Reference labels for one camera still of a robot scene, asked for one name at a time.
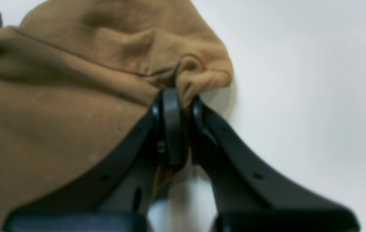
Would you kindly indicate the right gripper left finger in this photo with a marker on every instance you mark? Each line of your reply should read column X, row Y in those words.
column 115, row 195

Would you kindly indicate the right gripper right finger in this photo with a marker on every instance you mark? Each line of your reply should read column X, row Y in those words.
column 250, row 195

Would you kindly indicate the brown t-shirt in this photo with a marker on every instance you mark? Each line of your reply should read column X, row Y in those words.
column 76, row 75

